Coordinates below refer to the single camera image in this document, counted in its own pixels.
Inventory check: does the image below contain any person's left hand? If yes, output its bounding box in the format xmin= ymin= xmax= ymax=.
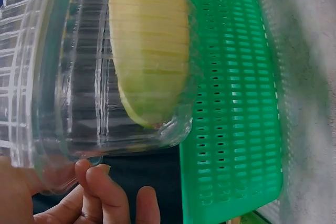
xmin=0 ymin=155 xmax=159 ymax=224

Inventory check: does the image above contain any clear ribbed plastic container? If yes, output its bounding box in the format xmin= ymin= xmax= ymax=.
xmin=0 ymin=0 xmax=198 ymax=196

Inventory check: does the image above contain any person's body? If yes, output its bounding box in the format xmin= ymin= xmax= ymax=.
xmin=31 ymin=144 xmax=184 ymax=224

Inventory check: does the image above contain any green slotted plastic basket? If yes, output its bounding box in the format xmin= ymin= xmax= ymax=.
xmin=179 ymin=0 xmax=286 ymax=224

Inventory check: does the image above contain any sliced yellow green fruit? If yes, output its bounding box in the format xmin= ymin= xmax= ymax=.
xmin=108 ymin=0 xmax=191 ymax=130

